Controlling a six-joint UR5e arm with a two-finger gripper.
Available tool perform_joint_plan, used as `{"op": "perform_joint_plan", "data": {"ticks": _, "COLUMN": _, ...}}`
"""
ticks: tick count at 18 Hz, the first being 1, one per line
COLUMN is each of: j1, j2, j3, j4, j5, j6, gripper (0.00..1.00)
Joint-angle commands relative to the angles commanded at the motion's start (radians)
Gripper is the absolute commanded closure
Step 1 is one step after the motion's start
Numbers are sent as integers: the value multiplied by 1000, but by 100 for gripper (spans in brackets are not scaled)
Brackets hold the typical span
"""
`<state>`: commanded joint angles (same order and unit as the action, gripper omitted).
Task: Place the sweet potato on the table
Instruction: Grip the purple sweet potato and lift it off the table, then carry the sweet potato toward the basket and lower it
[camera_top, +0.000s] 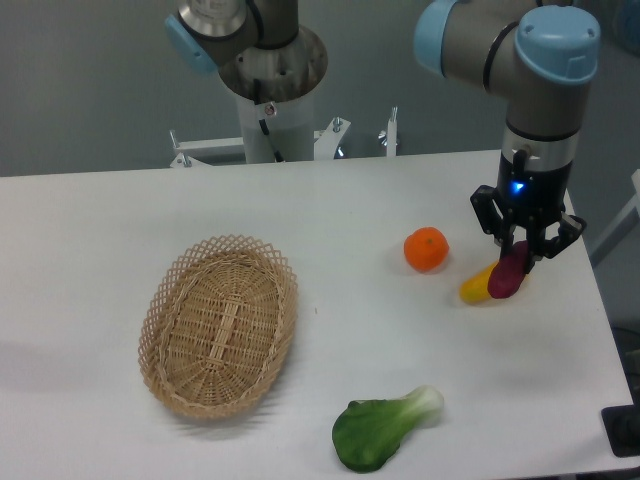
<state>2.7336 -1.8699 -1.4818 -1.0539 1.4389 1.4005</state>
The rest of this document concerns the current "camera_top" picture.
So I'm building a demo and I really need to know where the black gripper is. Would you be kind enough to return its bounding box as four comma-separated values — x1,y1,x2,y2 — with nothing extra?
470,155,586,274

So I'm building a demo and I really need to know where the purple sweet potato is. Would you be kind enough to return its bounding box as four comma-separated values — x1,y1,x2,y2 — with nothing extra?
487,241,528,299

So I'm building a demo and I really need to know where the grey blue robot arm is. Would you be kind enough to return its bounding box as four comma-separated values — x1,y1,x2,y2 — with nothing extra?
165,1,600,272

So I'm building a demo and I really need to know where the yellow mango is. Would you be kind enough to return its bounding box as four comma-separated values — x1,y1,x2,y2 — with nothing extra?
458,261,502,305

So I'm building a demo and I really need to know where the orange tangerine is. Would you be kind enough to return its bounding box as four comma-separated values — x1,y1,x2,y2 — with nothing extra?
403,226,449,272

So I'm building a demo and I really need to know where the black box at table edge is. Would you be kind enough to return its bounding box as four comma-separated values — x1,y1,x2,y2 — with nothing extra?
601,405,639,458

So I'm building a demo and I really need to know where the green bok choy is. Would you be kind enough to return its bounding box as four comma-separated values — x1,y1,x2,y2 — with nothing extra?
331,385,444,473

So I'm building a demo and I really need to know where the woven wicker basket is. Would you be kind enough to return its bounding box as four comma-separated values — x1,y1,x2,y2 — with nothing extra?
138,235,298,420

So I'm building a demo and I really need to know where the white frame at right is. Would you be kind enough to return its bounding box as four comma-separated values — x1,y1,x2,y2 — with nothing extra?
589,170,639,268

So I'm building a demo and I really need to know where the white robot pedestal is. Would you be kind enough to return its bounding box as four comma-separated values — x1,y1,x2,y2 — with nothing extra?
215,27,330,164

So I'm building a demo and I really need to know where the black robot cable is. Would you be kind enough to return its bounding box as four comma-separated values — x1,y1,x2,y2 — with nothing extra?
252,78,286,164

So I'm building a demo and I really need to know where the white metal base frame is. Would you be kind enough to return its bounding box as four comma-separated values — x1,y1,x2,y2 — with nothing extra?
168,106,401,169

